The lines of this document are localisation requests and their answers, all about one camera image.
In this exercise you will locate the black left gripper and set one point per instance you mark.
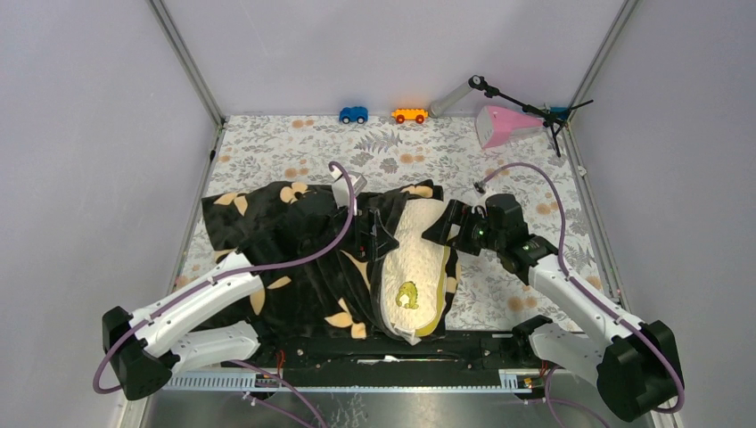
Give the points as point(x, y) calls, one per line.
point(372, 241)

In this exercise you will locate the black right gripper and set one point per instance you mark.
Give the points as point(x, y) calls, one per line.
point(460, 214)

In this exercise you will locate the white quilted pillow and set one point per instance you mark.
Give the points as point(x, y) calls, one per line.
point(419, 261)

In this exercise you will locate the black floral plush pillowcase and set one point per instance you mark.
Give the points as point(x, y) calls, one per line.
point(337, 296)

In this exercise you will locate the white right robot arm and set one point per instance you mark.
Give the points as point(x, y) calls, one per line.
point(633, 364)

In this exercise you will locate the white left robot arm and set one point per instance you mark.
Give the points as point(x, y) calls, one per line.
point(147, 347)

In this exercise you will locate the yellow patch on pillow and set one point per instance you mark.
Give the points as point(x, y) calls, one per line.
point(407, 296)

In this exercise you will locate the floral patterned table mat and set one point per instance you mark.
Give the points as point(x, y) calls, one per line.
point(257, 150)

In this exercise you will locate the pink and white iron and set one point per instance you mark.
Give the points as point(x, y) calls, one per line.
point(496, 125)

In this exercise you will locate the grey metal cylinder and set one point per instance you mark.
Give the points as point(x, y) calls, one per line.
point(441, 105)

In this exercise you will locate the orange toy car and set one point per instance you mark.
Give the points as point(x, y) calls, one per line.
point(402, 116)

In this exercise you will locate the blue toy car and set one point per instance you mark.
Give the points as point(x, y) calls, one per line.
point(355, 114)

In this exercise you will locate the black tripod stand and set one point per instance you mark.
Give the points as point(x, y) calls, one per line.
point(554, 120)

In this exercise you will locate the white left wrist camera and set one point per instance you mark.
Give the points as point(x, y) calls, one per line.
point(346, 187)

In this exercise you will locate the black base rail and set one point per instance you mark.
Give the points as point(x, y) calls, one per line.
point(458, 360)

